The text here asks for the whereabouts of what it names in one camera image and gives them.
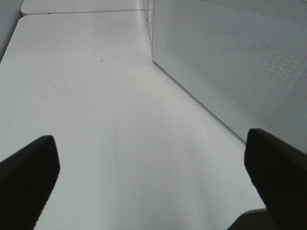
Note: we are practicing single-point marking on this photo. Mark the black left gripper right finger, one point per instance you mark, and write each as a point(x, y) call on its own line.
point(279, 173)

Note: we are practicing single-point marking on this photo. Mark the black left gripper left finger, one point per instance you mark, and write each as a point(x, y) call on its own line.
point(27, 179)

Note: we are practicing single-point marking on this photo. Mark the white microwave door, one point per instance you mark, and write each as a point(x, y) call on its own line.
point(245, 60)

